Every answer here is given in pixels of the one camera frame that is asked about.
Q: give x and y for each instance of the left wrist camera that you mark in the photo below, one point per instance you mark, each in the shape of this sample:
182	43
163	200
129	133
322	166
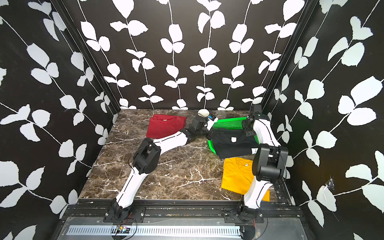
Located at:
212	117

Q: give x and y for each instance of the green mug white inside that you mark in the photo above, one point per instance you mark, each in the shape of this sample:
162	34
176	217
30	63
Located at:
203	113

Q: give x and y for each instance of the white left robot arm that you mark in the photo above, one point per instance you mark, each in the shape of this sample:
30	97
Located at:
146	159

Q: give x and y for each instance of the red t-shirt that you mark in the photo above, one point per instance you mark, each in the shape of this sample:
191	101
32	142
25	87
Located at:
161	126

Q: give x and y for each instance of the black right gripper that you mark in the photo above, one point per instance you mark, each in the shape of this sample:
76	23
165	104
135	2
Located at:
245	121

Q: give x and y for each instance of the yellow t-shirt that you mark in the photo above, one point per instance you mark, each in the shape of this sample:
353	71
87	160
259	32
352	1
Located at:
237	177

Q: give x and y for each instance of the small electronics board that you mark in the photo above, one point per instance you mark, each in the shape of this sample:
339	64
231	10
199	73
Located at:
122	230

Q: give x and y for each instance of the black t-shirt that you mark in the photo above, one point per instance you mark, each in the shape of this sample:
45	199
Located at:
233	143

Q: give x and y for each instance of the white perforated cable tray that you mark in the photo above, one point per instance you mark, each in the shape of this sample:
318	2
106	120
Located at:
172	231

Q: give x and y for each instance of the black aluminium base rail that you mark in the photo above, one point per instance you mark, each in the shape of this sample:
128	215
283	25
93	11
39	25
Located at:
141	210

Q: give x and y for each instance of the green plastic laundry basket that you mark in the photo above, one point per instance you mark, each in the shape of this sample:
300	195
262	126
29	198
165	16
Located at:
228	124

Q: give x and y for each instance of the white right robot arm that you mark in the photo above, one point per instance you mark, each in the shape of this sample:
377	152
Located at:
268	165

